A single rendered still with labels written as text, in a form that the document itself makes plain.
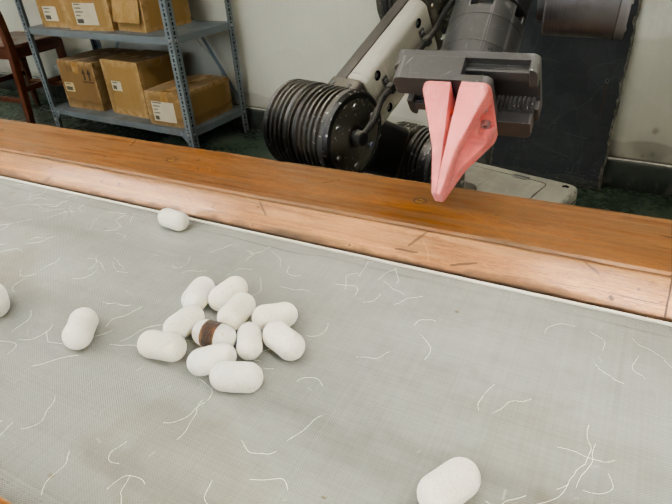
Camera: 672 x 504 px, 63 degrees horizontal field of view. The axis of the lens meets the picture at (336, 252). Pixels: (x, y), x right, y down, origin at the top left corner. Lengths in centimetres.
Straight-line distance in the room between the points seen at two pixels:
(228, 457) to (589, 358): 24
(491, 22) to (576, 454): 29
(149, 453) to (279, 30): 264
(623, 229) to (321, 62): 237
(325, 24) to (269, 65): 41
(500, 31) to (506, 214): 16
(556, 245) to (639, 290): 7
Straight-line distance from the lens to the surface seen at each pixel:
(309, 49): 280
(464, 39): 43
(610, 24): 47
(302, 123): 76
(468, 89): 40
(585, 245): 48
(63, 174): 73
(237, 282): 44
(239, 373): 36
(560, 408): 37
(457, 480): 30
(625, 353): 42
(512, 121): 44
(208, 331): 39
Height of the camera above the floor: 100
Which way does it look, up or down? 32 degrees down
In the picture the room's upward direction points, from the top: 4 degrees counter-clockwise
